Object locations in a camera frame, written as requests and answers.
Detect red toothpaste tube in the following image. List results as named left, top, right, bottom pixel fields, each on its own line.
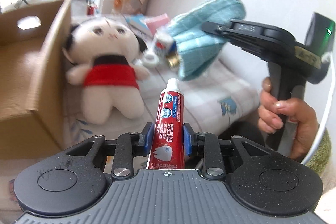
left=146, top=79, right=185, bottom=169

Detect gold foil packet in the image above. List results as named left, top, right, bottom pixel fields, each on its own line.
left=166, top=51, right=180, bottom=71

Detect light blue towel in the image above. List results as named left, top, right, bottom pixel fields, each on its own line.
left=166, top=0, right=246, bottom=81

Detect white tissue roll pack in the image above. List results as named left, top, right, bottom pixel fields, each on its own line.
left=153, top=31, right=176, bottom=57

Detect right hand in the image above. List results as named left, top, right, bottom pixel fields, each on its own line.
left=257, top=77, right=319, bottom=161

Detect white tape roll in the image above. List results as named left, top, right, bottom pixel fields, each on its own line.
left=141, top=53, right=160, bottom=68

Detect black-haired plush doll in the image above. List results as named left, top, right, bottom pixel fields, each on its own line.
left=62, top=17, right=149, bottom=124

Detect green sleeve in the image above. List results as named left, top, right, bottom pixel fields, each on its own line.
left=306, top=129, right=331, bottom=176

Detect red fire extinguisher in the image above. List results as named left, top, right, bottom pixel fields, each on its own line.
left=86, top=0, right=95, bottom=15

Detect brown cardboard box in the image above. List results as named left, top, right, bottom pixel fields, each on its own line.
left=1, top=0, right=71, bottom=160

